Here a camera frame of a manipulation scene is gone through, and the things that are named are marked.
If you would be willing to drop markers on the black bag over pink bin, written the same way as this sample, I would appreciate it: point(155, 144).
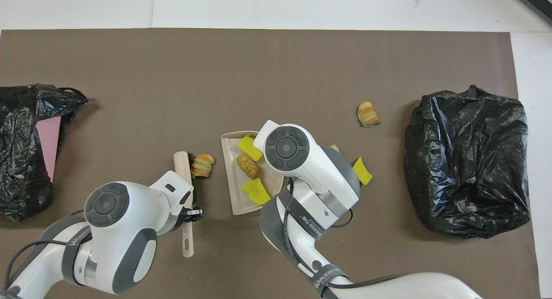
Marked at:
point(21, 161)

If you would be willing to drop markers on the pale bread chunk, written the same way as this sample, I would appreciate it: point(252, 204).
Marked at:
point(335, 149)

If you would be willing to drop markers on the yellow sponge with green pad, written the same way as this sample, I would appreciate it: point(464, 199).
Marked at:
point(249, 147)

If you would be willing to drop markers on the brown bread bun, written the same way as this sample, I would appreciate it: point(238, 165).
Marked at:
point(248, 166)

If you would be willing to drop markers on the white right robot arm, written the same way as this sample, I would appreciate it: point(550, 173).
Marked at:
point(310, 165)

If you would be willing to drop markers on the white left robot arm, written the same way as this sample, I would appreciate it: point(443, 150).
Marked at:
point(116, 230)

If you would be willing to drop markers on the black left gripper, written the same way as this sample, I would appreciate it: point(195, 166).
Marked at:
point(194, 214)

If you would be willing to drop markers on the striped orange croissant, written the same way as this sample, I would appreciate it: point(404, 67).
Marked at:
point(202, 165)
point(368, 114)

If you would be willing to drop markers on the beige plastic dustpan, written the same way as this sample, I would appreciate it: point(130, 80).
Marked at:
point(233, 191)

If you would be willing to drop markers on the notched yellow sponge piece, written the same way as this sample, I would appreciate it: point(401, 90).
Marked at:
point(256, 191)

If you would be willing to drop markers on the black trash bag bin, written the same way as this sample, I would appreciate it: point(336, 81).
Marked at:
point(465, 161)

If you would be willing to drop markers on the brown table mat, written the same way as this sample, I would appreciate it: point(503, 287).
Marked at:
point(129, 66)

